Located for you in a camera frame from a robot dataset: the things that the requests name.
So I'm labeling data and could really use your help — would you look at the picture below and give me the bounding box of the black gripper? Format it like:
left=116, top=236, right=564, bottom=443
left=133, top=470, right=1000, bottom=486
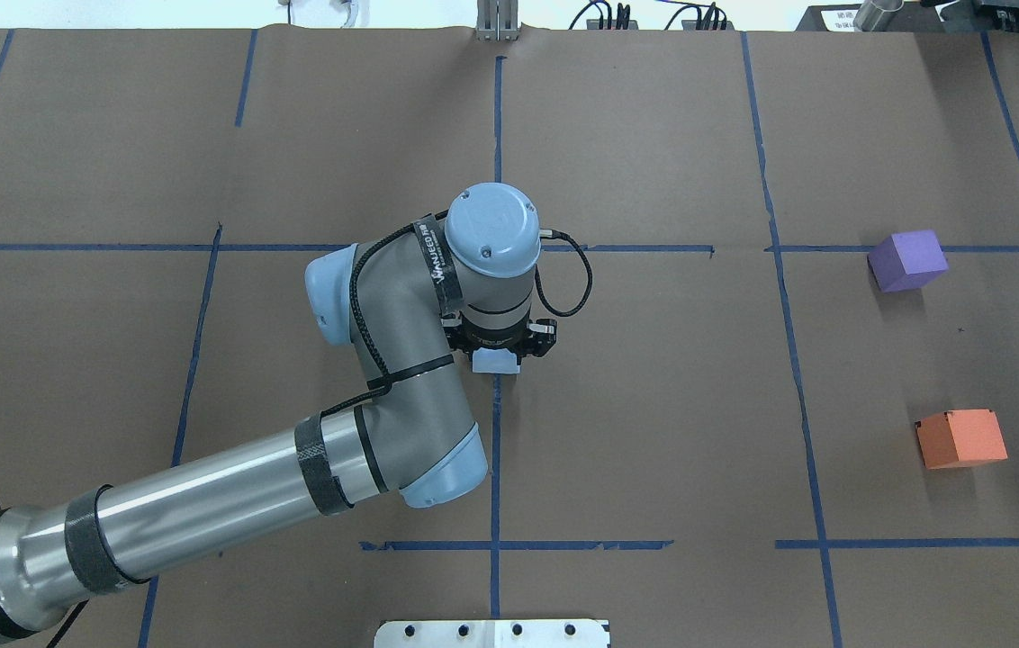
left=441, top=313, right=558, bottom=361

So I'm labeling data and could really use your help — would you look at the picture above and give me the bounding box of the light blue foam block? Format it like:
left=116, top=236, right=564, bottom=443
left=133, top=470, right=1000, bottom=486
left=470, top=348, right=521, bottom=374

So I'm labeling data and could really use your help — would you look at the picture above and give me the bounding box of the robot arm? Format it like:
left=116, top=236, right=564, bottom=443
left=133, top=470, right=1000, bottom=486
left=0, top=182, right=555, bottom=644

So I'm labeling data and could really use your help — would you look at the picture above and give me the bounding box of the purple foam block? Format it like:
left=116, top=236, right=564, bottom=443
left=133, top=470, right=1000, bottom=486
left=867, top=229, right=950, bottom=293

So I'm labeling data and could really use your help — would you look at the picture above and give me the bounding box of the orange foam block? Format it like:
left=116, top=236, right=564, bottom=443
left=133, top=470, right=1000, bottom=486
left=915, top=409, right=1010, bottom=469

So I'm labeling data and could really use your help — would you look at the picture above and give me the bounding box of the metal cup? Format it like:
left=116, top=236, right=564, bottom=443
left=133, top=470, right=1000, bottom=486
left=852, top=0, right=905, bottom=32

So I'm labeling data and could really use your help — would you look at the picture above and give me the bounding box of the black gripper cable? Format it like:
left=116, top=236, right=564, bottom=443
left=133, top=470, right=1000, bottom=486
left=320, top=211, right=594, bottom=419

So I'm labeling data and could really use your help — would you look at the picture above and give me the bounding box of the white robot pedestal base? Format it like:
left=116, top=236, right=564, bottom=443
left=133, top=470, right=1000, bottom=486
left=373, top=618, right=613, bottom=647

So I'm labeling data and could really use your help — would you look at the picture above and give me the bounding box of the aluminium frame post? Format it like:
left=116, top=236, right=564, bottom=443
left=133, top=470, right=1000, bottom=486
left=475, top=0, right=521, bottom=42

